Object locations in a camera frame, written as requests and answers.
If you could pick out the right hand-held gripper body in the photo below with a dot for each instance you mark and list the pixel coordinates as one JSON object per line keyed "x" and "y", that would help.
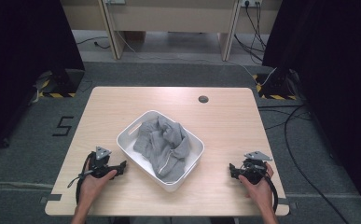
{"x": 253, "y": 171}

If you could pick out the grey shorts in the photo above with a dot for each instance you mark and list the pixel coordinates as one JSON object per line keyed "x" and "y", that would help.
{"x": 165, "y": 146}

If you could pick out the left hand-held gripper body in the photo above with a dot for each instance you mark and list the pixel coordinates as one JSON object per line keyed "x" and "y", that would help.
{"x": 100, "y": 163}

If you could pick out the grey table bracket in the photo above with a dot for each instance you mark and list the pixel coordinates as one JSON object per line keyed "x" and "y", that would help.
{"x": 52, "y": 198}
{"x": 288, "y": 203}

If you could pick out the person's left hand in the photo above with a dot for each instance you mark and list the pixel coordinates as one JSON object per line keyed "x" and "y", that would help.
{"x": 91, "y": 188}

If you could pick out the person's right hand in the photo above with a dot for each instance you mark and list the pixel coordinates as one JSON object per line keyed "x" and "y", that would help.
{"x": 259, "y": 193}

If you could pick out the beige desk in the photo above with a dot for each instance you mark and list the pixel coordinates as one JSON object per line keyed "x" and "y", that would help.
{"x": 175, "y": 17}

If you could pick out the white wall socket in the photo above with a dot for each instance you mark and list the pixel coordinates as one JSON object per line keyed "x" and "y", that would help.
{"x": 251, "y": 2}

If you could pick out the black curtain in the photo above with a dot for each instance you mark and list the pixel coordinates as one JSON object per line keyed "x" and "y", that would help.
{"x": 333, "y": 77}
{"x": 19, "y": 62}

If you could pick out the black stand base striped tape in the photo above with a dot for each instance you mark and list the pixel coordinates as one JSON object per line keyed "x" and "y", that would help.
{"x": 276, "y": 85}
{"x": 66, "y": 82}

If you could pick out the white plastic basket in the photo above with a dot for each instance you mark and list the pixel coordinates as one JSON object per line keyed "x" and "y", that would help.
{"x": 128, "y": 146}

